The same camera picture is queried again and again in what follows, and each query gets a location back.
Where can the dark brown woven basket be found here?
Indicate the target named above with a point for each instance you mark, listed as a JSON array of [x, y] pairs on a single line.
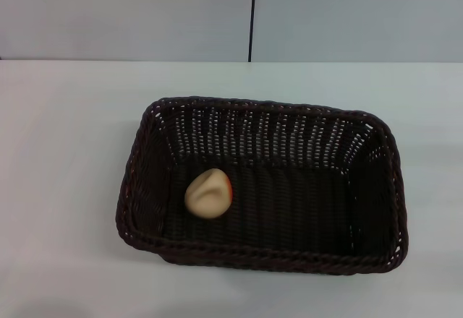
[[289, 209]]

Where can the pale toy peach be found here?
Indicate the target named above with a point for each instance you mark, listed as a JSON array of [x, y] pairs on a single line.
[[208, 197]]

